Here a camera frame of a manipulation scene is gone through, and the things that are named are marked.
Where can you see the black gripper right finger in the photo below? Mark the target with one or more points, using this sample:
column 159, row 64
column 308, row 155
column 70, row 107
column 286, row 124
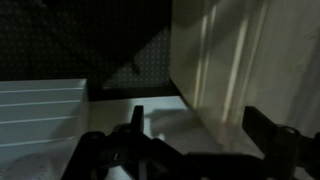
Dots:
column 283, row 150

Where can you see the light wooden nightstand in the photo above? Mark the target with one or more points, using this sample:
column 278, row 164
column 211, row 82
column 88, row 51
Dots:
column 253, row 50

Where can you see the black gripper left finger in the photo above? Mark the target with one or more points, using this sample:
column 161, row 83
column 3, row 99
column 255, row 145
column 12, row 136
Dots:
column 133, row 146

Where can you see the white finned radiator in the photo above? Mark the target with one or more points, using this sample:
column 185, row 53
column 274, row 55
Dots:
column 40, row 110

